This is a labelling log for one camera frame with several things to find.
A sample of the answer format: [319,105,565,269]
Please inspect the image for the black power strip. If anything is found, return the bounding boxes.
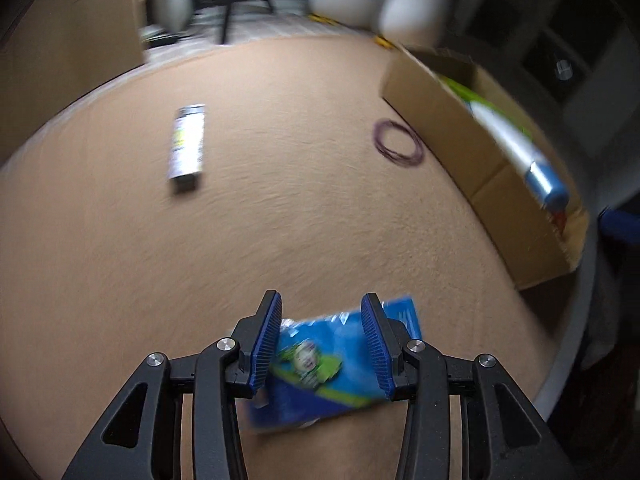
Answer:
[142,32,181,49]

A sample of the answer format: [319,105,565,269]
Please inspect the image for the purple hair ties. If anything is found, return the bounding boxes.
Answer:
[372,118,426,168]

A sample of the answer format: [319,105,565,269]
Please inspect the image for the green hand cream tube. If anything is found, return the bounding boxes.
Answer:
[438,75,533,140]

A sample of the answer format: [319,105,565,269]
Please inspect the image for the light wood headboard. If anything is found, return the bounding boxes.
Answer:
[1,0,143,160]

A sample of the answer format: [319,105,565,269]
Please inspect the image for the small white penguin plush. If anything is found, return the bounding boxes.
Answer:
[378,0,454,50]

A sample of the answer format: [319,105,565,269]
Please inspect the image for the cardboard box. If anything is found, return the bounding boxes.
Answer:
[381,48,589,290]

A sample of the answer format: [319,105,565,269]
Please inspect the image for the white blue lotion bottle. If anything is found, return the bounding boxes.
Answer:
[468,102,570,211]

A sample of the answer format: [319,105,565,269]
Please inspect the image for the blue cartoon packet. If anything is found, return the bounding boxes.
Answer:
[246,294,424,434]

